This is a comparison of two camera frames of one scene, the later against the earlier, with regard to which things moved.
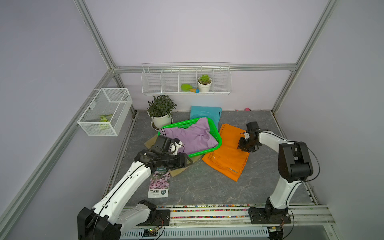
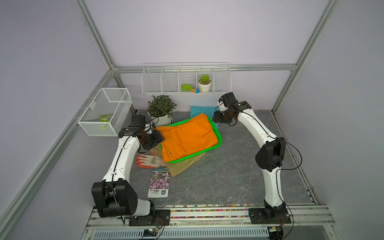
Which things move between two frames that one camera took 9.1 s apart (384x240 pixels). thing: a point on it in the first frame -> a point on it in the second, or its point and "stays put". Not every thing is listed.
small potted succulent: (204, 83) stays put
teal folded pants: (212, 112) stays put
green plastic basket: (187, 123) stays put
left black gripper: (180, 160) -> (158, 139)
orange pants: (228, 159) -> (185, 138)
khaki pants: (177, 172) stays put
